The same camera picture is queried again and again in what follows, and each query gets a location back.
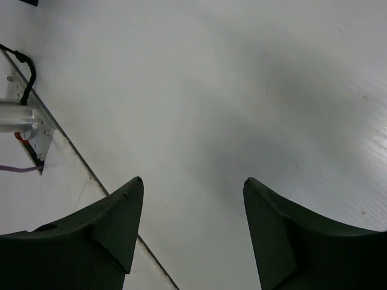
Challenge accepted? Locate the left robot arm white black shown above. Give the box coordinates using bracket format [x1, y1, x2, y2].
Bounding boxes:
[1, 99, 39, 140]

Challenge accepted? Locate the black slotted organizer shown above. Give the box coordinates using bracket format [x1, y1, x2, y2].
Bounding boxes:
[20, 0, 39, 7]

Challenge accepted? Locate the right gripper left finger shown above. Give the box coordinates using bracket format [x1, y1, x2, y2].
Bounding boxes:
[1, 177, 144, 289]

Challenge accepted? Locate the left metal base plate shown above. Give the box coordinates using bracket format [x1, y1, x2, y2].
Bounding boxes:
[1, 68, 57, 173]

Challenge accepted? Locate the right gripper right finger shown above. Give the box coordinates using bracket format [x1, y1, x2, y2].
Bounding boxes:
[243, 178, 386, 289]

